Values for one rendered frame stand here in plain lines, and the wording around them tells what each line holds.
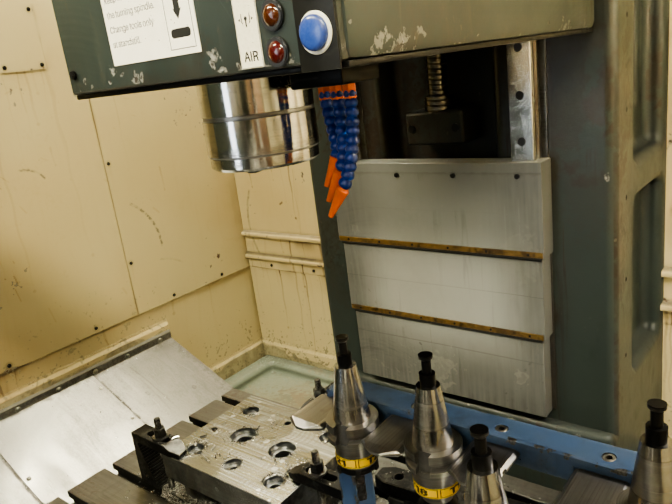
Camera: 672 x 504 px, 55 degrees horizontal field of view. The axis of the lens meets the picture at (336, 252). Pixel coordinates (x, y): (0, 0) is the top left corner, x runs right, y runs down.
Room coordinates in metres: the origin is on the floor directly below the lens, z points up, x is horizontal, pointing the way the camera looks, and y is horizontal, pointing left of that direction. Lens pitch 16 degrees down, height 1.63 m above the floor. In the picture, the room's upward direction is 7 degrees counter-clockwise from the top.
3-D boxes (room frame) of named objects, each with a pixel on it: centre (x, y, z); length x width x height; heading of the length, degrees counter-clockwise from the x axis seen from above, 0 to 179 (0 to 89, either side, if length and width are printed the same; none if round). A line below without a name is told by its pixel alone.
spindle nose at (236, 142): (0.93, 0.08, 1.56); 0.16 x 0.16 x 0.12
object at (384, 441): (0.64, -0.04, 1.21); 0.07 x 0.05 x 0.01; 140
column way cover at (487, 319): (1.27, -0.21, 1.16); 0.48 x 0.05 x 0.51; 50
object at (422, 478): (0.60, -0.08, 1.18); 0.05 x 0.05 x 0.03
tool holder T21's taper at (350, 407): (0.67, 0.01, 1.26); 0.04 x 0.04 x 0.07
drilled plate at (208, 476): (1.02, 0.18, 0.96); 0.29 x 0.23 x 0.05; 50
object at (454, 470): (0.57, -0.12, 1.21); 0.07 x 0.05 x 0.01; 140
